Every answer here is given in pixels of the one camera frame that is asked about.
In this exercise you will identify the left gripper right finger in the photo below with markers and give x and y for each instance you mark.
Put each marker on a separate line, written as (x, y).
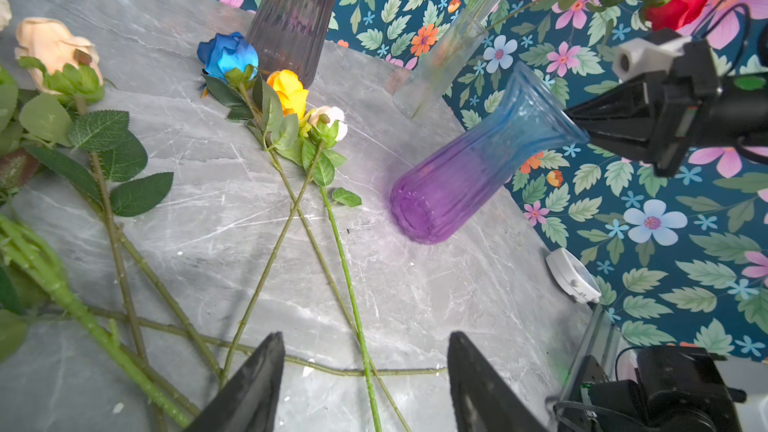
(481, 400)

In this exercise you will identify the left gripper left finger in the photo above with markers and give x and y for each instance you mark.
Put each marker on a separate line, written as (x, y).
(248, 402)

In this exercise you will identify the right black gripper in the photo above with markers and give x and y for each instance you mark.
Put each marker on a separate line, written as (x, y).
(657, 117)

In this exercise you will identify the purple glass vase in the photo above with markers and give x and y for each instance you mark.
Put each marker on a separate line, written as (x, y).
(438, 196)

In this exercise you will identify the clear ribbed glass vase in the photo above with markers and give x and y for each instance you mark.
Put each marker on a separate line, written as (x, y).
(437, 69)

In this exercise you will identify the white rosebud flower stem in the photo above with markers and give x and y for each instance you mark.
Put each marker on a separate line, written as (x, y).
(325, 128)

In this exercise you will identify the orange rose flower stem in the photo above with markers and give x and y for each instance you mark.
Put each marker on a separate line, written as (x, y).
(277, 104)

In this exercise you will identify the cream rose flower bunch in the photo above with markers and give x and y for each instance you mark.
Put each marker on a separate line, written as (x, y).
(57, 125)

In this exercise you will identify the dark maroon glass vase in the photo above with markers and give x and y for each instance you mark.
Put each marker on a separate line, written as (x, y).
(289, 34)

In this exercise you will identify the white round device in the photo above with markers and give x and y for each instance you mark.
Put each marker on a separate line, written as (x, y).
(572, 276)

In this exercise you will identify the blue rose flower stem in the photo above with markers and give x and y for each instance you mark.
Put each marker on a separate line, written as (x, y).
(228, 60)

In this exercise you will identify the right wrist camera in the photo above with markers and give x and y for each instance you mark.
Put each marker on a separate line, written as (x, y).
(652, 53)

